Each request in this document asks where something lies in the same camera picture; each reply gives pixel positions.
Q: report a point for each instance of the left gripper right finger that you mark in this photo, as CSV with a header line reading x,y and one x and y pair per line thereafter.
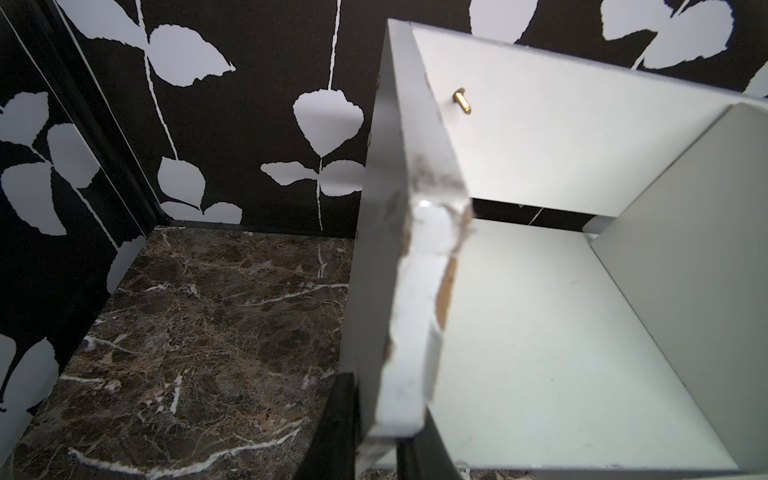
x,y
424,456

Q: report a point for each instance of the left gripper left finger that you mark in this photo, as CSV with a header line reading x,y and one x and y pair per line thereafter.
x,y
332,451

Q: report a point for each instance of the brass screw in shelf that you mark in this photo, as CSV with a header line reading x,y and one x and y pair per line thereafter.
x,y
460,99

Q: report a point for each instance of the white wooden bookshelf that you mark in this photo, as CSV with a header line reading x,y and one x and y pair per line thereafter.
x,y
572,279

